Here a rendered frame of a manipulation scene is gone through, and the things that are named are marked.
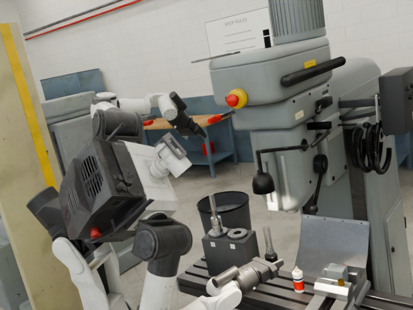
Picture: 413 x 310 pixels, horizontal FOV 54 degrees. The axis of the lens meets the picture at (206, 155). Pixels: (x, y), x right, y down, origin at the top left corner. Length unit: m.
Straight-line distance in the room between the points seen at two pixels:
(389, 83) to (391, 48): 4.14
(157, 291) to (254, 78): 0.68
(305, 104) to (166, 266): 0.68
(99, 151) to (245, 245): 0.84
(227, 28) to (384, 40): 2.35
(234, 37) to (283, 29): 5.01
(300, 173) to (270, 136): 0.16
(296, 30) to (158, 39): 6.14
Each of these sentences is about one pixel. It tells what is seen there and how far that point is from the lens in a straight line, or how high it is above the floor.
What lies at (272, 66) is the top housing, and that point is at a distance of 1.23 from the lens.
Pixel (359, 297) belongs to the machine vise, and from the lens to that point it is 1.69.
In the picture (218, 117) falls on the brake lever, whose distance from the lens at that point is 1.34.
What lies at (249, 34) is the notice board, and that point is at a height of 2.04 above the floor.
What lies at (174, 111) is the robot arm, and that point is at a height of 1.71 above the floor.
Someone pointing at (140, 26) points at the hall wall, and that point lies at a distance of 7.92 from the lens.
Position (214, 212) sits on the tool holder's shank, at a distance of 1.84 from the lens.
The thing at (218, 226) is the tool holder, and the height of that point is 1.16.
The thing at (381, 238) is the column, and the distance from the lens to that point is 1.98.
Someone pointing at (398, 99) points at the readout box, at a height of 1.64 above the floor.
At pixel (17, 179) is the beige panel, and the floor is 1.39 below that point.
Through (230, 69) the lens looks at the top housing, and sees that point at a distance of 1.28.
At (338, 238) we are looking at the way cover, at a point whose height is 1.00.
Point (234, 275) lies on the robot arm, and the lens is 1.43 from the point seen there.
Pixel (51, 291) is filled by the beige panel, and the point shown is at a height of 0.62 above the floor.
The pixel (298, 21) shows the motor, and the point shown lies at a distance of 1.59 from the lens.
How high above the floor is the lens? 1.92
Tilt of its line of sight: 14 degrees down
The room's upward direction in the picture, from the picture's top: 11 degrees counter-clockwise
